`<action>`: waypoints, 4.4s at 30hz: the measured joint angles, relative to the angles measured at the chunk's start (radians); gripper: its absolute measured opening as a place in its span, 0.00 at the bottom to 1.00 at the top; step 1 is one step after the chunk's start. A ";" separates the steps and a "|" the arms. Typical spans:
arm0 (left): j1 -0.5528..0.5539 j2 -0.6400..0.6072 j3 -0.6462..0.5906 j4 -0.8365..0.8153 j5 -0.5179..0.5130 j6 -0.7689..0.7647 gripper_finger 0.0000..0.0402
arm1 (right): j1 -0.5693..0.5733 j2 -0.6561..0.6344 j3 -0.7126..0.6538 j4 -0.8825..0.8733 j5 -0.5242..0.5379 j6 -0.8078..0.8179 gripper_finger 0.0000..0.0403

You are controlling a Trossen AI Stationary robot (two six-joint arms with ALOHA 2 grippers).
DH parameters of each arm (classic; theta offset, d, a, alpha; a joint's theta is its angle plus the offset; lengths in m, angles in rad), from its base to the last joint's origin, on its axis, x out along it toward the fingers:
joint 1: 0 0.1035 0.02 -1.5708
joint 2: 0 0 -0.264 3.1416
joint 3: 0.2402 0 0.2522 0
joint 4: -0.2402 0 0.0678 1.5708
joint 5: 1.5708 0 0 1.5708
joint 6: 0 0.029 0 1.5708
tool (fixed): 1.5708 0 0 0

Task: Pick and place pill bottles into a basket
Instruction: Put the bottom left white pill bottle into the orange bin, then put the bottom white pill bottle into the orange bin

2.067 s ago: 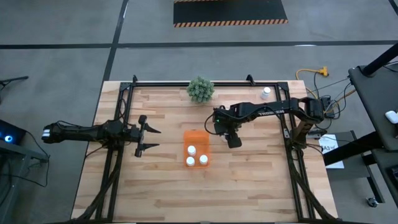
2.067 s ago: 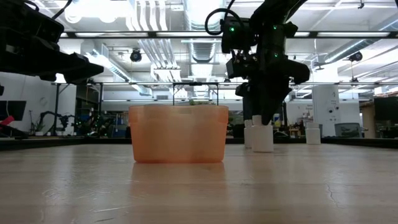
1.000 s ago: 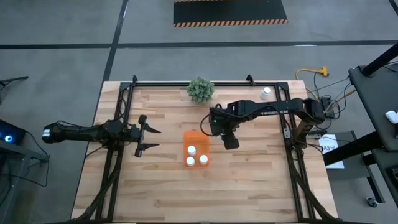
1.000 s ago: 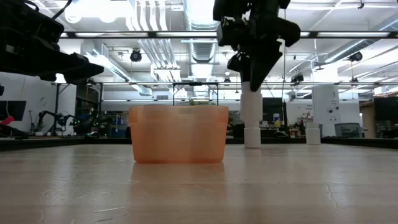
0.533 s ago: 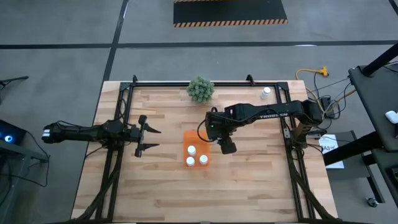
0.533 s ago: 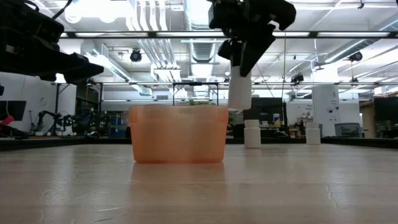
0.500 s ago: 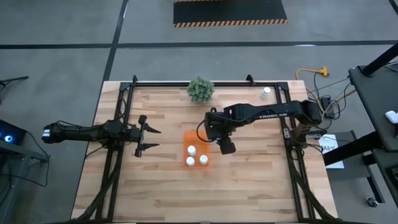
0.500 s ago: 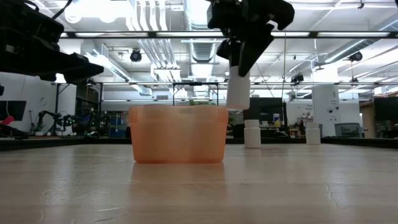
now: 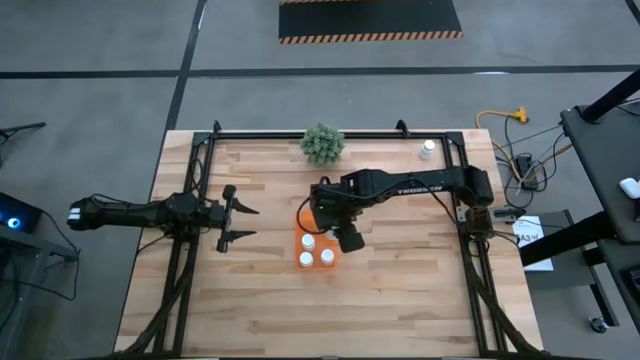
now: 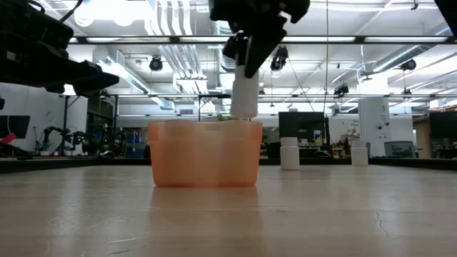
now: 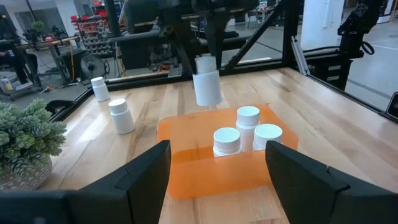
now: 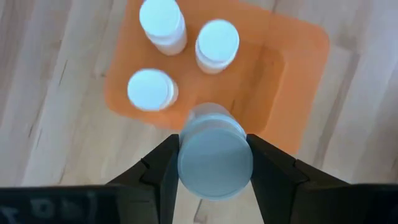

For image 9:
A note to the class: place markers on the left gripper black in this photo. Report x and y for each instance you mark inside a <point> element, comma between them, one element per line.
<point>229,220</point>

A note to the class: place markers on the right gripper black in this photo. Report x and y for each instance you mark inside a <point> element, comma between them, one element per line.
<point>347,225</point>

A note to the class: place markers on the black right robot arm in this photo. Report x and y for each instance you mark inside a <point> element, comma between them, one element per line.
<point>425,185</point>

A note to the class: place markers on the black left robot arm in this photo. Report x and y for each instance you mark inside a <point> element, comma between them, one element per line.
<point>140,212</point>

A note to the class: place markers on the orange plastic basket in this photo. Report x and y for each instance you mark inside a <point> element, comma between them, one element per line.
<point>316,251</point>

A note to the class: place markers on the green succulent plant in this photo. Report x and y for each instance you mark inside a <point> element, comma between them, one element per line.
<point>322,144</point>

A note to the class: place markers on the black power adapter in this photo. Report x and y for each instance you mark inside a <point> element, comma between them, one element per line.
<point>526,167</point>

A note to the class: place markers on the white paper sheet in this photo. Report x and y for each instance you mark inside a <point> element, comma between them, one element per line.
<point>540,262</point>

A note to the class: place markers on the black mat with striped edge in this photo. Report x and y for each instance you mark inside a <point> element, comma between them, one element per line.
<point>370,20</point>

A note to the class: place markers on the black equipment stand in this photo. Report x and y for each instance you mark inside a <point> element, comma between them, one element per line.
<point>30,245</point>

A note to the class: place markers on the black box with blue light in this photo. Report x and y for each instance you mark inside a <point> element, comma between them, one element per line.
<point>14,215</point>

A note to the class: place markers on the black tripod leg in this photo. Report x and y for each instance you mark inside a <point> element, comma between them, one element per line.
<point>20,129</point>

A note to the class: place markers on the black side table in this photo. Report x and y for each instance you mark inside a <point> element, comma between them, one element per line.
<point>605,160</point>

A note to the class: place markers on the black caster wheel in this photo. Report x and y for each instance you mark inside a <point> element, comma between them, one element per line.
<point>598,325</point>

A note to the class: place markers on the small white case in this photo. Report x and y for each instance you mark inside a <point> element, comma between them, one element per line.
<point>631,188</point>

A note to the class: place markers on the black tripod pole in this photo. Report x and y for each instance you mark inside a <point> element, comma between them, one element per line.
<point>612,95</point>

